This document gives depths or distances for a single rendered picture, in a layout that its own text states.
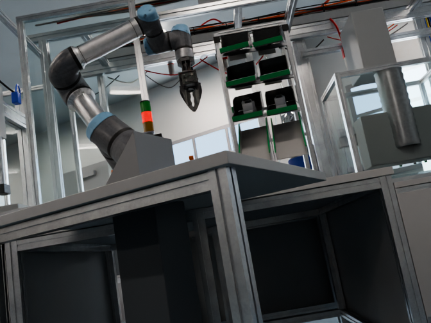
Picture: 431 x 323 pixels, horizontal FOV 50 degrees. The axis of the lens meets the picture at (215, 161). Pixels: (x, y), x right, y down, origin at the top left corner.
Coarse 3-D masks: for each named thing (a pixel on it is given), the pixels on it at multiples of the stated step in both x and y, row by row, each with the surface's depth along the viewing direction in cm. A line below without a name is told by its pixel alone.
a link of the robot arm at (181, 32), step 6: (180, 24) 189; (174, 30) 189; (180, 30) 188; (186, 30) 189; (174, 36) 188; (180, 36) 187; (186, 36) 188; (174, 42) 188; (180, 42) 187; (186, 42) 187; (174, 48) 189; (180, 48) 188; (192, 48) 190
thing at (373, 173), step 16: (336, 176) 174; (352, 176) 173; (368, 176) 173; (288, 192) 174; (272, 208) 239; (288, 208) 260; (304, 208) 284; (192, 224) 256; (208, 224) 279; (96, 240) 252; (112, 240) 274
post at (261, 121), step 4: (248, 56) 325; (252, 56) 325; (248, 60) 325; (252, 60) 324; (252, 88) 321; (256, 88) 320; (252, 92) 324; (260, 120) 316; (264, 120) 316; (260, 124) 316; (264, 124) 315
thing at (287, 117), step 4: (292, 112) 282; (280, 116) 288; (284, 116) 284; (288, 116) 282; (292, 116) 281; (300, 116) 282; (284, 120) 284; (288, 120) 282; (292, 120) 281; (304, 132) 281; (308, 152) 278; (296, 156) 277
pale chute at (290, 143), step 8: (296, 120) 214; (272, 128) 206; (280, 128) 212; (288, 128) 210; (296, 128) 208; (280, 136) 207; (288, 136) 205; (296, 136) 203; (304, 136) 194; (280, 144) 202; (288, 144) 200; (296, 144) 198; (304, 144) 197; (280, 152) 197; (288, 152) 195; (296, 152) 194; (304, 152) 192
